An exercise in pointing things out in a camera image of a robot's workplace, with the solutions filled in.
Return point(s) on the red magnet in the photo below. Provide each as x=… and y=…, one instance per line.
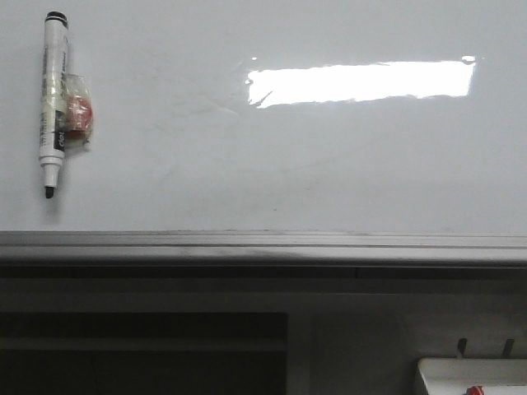
x=79, y=114

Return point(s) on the white black whiteboard marker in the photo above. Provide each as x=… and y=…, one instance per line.
x=53, y=100

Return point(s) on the left black metal hook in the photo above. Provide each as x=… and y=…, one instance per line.
x=461, y=347

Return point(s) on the black metal hook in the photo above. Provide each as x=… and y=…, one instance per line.
x=461, y=347
x=508, y=348

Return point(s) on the white tray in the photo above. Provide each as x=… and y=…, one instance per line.
x=457, y=376

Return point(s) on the right black metal hook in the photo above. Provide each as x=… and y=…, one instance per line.
x=508, y=348

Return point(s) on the small red cap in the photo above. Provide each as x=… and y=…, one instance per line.
x=475, y=390

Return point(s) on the white whiteboard with aluminium frame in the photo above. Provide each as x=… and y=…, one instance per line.
x=355, y=131

